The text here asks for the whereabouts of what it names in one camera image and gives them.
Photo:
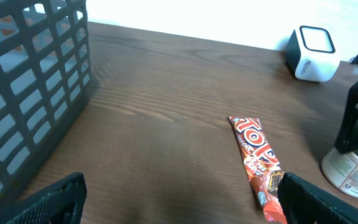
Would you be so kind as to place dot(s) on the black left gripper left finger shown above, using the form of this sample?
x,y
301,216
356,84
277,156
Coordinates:
x,y
59,203

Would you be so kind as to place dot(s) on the green lid jar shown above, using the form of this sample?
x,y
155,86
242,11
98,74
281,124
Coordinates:
x,y
341,168

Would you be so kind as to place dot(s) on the grey plastic mesh basket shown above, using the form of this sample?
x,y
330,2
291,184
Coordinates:
x,y
44,74

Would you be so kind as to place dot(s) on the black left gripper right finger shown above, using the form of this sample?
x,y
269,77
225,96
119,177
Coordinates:
x,y
303,202

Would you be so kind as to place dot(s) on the white barcode scanner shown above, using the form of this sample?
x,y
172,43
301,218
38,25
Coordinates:
x,y
311,55

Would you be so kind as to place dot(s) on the red Top chocolate bar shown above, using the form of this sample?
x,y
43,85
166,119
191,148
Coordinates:
x,y
261,164

